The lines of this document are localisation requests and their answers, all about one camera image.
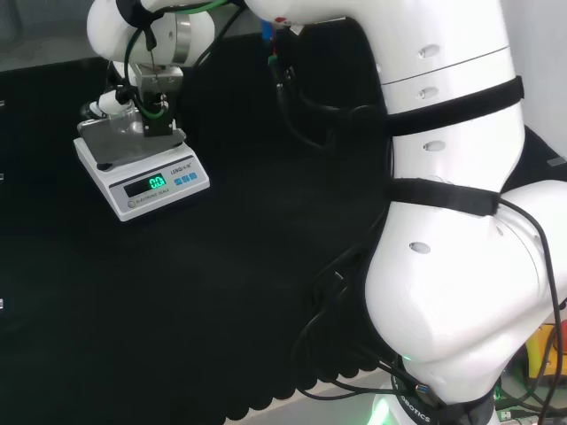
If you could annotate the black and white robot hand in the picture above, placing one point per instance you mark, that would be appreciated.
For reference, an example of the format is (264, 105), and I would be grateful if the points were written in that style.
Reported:
(103, 104)

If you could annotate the clear glass 100 mL beaker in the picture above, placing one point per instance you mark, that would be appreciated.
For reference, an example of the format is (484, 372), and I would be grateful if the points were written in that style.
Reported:
(126, 124)

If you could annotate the white electronic balance steel pan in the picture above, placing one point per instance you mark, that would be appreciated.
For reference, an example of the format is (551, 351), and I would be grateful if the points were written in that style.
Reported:
(142, 177)

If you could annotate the black bench cloth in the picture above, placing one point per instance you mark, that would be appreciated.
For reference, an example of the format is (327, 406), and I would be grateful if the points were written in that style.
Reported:
(221, 288)

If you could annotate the yellow stop button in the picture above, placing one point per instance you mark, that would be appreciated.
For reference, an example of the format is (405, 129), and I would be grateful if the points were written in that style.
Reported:
(546, 350)

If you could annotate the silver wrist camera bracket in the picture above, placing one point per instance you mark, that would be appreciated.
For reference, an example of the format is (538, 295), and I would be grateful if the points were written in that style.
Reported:
(165, 78)

